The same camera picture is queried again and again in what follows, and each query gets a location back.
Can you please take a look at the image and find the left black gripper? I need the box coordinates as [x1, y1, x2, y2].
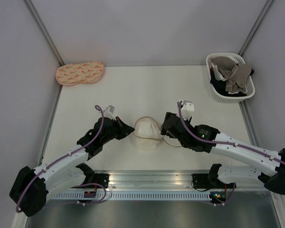
[101, 116, 134, 144]

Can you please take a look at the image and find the white bra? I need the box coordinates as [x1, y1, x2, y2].
[135, 121, 160, 139]

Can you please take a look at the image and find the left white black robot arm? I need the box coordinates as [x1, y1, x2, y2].
[9, 117, 135, 217]

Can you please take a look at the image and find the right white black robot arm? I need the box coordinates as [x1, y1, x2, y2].
[161, 112, 285, 195]

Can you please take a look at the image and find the pink carrot print bra case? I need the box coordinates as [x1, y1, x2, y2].
[55, 61, 105, 86]

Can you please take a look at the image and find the beige bra in basket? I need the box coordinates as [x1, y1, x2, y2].
[210, 56, 252, 95]

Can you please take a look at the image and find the black garment in basket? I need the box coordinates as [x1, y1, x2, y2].
[209, 62, 255, 97]

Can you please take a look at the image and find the white garment in basket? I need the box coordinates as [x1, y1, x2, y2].
[211, 63, 226, 81]

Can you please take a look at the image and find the white plastic basket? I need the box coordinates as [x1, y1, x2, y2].
[206, 53, 255, 103]

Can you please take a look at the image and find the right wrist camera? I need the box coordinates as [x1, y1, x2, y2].
[178, 100, 195, 122]

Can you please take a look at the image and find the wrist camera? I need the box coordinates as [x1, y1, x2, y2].
[104, 105, 114, 119]
[178, 100, 195, 122]

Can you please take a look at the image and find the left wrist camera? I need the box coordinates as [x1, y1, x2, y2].
[104, 105, 114, 119]

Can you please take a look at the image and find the aluminium mounting rail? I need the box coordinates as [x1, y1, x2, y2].
[68, 170, 266, 190]

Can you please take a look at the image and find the white slotted cable duct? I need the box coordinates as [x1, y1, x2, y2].
[52, 190, 211, 201]

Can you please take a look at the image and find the right aluminium corner post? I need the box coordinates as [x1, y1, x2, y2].
[238, 0, 275, 56]

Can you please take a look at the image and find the aluminium corner post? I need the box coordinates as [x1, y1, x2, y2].
[23, 0, 65, 66]
[238, 0, 275, 56]

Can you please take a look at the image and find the left aluminium corner post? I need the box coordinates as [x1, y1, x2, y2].
[23, 0, 65, 66]

